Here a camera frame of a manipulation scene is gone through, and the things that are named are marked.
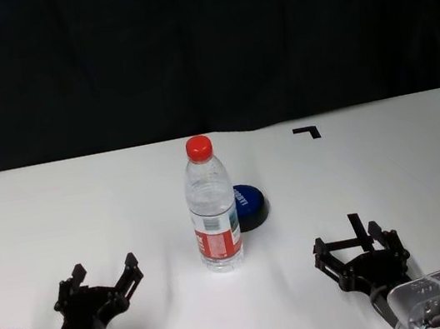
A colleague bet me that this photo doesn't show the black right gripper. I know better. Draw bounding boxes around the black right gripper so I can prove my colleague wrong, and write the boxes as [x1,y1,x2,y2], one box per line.
[308,215,420,307]

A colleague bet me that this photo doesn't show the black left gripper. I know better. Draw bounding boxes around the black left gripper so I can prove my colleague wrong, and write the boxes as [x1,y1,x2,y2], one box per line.
[48,252,153,329]

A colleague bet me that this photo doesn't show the blue round lid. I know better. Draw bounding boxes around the blue round lid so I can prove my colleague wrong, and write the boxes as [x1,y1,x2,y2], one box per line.
[231,180,274,234]

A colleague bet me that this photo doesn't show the clear water bottle red cap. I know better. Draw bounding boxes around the clear water bottle red cap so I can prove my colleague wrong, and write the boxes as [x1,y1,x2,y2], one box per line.
[175,130,250,278]

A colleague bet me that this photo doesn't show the black T-shaped tape mark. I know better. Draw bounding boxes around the black T-shaped tape mark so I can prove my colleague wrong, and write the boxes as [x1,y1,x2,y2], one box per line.
[317,211,378,260]

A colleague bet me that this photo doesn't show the black L-shaped tape mark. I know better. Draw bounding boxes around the black L-shaped tape mark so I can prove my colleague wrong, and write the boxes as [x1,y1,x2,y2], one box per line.
[292,125,321,143]

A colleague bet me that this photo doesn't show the black curtain backdrop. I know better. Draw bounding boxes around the black curtain backdrop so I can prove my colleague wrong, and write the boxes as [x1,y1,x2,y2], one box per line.
[0,0,440,175]

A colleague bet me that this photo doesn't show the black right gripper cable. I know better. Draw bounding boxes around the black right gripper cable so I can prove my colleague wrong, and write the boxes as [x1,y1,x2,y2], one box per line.
[367,283,400,329]

